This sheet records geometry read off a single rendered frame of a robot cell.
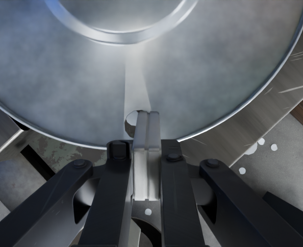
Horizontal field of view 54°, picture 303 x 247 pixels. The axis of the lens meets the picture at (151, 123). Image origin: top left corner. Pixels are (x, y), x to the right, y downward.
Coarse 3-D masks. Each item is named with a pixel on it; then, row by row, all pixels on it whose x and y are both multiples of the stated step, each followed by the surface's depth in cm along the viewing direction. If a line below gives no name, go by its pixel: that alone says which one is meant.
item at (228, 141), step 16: (288, 64) 22; (272, 80) 22; (288, 80) 22; (256, 96) 22; (272, 96) 22; (288, 96) 22; (240, 112) 22; (256, 112) 22; (272, 112) 22; (288, 112) 22; (224, 128) 22; (240, 128) 22; (256, 128) 22; (192, 144) 22; (208, 144) 22; (224, 144) 22; (240, 144) 22; (192, 160) 22; (224, 160) 22
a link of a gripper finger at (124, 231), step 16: (112, 144) 14; (128, 144) 14; (112, 160) 14; (128, 160) 14; (112, 176) 13; (128, 176) 13; (96, 192) 12; (112, 192) 12; (128, 192) 13; (96, 208) 11; (112, 208) 11; (128, 208) 13; (96, 224) 10; (112, 224) 10; (128, 224) 13; (80, 240) 9; (96, 240) 9; (112, 240) 9
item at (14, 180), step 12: (24, 156) 37; (36, 156) 41; (0, 168) 36; (12, 168) 36; (24, 168) 36; (36, 168) 37; (48, 168) 41; (0, 180) 36; (12, 180) 36; (24, 180) 36; (36, 180) 36; (0, 192) 36; (12, 192) 36; (24, 192) 36; (12, 204) 36
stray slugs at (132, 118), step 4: (132, 112) 36; (136, 112) 36; (128, 116) 36; (132, 116) 36; (136, 116) 36; (128, 120) 36; (132, 120) 36; (136, 120) 36; (132, 124) 36; (256, 144) 36; (252, 148) 36; (256, 148) 36; (248, 152) 36; (252, 152) 36
